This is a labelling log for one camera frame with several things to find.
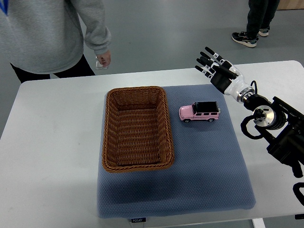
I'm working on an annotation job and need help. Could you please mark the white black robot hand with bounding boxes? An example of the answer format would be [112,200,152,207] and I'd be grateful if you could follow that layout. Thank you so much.
[195,47,254,103]

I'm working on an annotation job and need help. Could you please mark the grey sweatshirt sleeve forearm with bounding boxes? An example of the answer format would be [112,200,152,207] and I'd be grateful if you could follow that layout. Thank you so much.
[72,0,112,56]

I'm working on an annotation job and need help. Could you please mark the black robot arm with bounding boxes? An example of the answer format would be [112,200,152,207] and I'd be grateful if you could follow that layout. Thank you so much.
[195,47,304,178]

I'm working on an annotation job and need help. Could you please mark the pink toy car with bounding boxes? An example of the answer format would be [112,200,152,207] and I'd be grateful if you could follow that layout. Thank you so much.
[179,101,221,123]

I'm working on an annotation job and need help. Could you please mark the brown wicker basket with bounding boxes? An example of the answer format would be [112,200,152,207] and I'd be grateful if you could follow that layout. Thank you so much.
[102,86,175,173]

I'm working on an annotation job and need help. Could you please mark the person's bare hand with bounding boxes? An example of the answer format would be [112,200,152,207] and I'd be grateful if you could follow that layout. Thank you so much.
[96,50,111,67]

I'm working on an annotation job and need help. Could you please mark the black sneaker left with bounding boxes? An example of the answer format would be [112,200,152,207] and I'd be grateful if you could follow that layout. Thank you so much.
[231,31,259,48]

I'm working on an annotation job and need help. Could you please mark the grey sneaker right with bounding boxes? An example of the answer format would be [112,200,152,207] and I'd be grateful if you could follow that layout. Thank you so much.
[258,27,270,37]

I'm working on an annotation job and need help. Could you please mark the background person's legs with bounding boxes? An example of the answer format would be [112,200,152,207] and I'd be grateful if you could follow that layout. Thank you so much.
[246,0,280,38]

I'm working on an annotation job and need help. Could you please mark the blue-grey foam mat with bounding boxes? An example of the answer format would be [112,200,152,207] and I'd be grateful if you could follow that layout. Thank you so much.
[97,84,256,219]

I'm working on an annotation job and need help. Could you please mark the white object in hand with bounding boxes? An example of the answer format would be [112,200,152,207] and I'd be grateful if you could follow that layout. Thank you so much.
[95,57,108,70]

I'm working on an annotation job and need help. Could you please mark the person in grey sweatshirt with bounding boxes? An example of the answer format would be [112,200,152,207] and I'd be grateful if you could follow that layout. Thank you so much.
[0,0,112,84]

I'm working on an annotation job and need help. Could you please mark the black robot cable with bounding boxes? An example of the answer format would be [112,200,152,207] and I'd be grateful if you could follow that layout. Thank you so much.
[240,80,264,140]

